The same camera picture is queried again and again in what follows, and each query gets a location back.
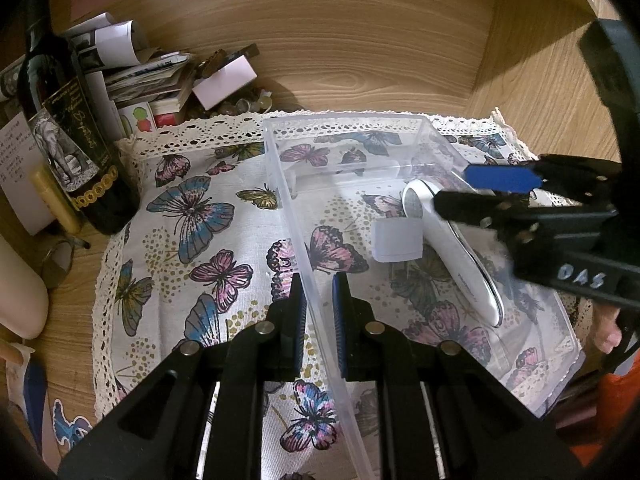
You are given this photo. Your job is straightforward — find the pale pink small box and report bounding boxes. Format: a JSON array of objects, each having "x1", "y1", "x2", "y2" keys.
[{"x1": 192, "y1": 55, "x2": 259, "y2": 109}]

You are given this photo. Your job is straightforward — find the white handheld massager device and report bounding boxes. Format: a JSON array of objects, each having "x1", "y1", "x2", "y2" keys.
[{"x1": 401, "y1": 178, "x2": 504, "y2": 329}]

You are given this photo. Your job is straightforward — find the round wire-frame glasses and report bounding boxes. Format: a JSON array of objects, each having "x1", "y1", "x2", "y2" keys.
[{"x1": 41, "y1": 236, "x2": 92, "y2": 289}]

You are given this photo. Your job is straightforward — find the orange object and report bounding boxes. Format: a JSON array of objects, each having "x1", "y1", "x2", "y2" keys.
[{"x1": 596, "y1": 369, "x2": 628, "y2": 433}]

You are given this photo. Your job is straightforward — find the dark wine bottle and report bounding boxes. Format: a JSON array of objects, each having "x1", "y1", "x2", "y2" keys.
[{"x1": 19, "y1": 0, "x2": 142, "y2": 236}]

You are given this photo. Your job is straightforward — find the butterfly print lace cloth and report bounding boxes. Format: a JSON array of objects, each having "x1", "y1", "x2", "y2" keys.
[{"x1": 92, "y1": 107, "x2": 587, "y2": 480}]

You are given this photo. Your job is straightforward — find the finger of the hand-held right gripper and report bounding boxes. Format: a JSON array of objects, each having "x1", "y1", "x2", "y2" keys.
[
  {"x1": 432, "y1": 188, "x2": 533, "y2": 233},
  {"x1": 465, "y1": 152, "x2": 622, "y2": 206}
]

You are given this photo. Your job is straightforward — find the person's right hand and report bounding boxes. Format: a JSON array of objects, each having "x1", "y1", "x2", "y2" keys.
[{"x1": 592, "y1": 304, "x2": 624, "y2": 357}]

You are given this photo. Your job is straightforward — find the stack of papers and photos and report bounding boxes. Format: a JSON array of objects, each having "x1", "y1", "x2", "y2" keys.
[{"x1": 64, "y1": 12, "x2": 197, "y2": 127}]

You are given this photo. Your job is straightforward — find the blue cartoon sticker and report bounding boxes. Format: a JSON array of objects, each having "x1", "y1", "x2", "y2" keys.
[{"x1": 52, "y1": 399, "x2": 94, "y2": 447}]

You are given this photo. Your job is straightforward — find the cream rounded object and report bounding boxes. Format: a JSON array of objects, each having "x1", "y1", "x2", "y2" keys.
[{"x1": 0, "y1": 234, "x2": 50, "y2": 341}]

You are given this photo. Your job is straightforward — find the yellow tube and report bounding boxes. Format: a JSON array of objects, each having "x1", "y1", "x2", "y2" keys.
[{"x1": 29, "y1": 167, "x2": 82, "y2": 234}]

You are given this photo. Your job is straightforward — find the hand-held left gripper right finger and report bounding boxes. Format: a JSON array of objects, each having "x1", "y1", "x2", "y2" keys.
[{"x1": 331, "y1": 272, "x2": 587, "y2": 480}]

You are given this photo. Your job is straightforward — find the white handwritten paper note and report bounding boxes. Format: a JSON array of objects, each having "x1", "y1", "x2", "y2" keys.
[{"x1": 0, "y1": 111, "x2": 57, "y2": 237}]

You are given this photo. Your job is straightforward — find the pile of small trinkets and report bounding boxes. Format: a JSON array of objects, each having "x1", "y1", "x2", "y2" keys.
[{"x1": 197, "y1": 44, "x2": 275, "y2": 117}]

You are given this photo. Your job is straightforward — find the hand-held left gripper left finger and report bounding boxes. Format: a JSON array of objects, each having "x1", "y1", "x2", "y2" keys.
[{"x1": 57, "y1": 272, "x2": 308, "y2": 480}]

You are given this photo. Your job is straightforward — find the fruit sticker sheet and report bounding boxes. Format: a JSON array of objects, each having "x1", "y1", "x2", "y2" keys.
[{"x1": 117, "y1": 102, "x2": 154, "y2": 137}]

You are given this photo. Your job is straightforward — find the clear plastic storage box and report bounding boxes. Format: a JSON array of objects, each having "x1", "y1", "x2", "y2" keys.
[{"x1": 262, "y1": 112, "x2": 587, "y2": 480}]

